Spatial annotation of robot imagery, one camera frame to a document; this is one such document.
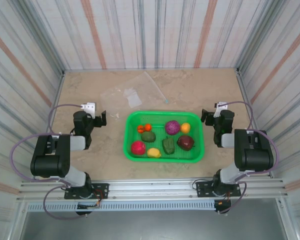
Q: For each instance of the green plastic basket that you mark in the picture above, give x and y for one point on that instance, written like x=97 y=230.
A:
x=165 y=160

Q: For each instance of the purple cabbage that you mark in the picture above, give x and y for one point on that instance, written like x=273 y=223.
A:
x=172 y=127

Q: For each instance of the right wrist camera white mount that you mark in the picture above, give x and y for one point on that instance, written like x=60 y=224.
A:
x=218 y=111

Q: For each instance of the green avocado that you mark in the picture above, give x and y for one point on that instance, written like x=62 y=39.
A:
x=148 y=137

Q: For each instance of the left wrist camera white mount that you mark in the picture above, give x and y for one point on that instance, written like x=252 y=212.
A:
x=90 y=108

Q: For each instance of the clear zip-top plastic bag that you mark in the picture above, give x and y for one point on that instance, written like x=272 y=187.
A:
x=125 y=95

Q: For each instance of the orange yellow pepper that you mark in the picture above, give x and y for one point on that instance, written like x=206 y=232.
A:
x=185 y=128

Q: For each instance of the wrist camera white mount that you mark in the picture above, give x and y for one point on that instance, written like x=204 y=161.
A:
x=218 y=111
x=90 y=108

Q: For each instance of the aluminium mounting rail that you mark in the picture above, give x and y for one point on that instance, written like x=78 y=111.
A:
x=152 y=186

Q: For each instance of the yellow lemon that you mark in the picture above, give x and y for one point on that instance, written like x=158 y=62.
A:
x=154 y=152

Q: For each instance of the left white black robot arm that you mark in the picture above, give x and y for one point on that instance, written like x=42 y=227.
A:
x=50 y=162

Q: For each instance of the aluminium side profile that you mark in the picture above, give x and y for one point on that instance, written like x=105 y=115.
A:
x=61 y=80
x=243 y=92

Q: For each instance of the orange red tomato cluster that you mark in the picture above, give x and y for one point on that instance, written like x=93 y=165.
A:
x=143 y=128

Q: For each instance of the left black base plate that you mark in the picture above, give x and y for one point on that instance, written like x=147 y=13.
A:
x=102 y=190

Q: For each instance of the dark red apple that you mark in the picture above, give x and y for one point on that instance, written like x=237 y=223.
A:
x=186 y=143

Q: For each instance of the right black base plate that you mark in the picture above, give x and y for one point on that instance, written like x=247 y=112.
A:
x=202 y=187

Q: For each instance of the pink red round fruit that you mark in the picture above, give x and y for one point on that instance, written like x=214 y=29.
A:
x=138 y=148

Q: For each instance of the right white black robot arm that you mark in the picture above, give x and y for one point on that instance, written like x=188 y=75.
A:
x=255 y=155

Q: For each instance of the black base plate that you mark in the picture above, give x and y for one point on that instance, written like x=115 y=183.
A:
x=102 y=190
x=202 y=187

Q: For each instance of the green bell pepper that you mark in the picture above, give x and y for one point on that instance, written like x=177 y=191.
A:
x=168 y=146

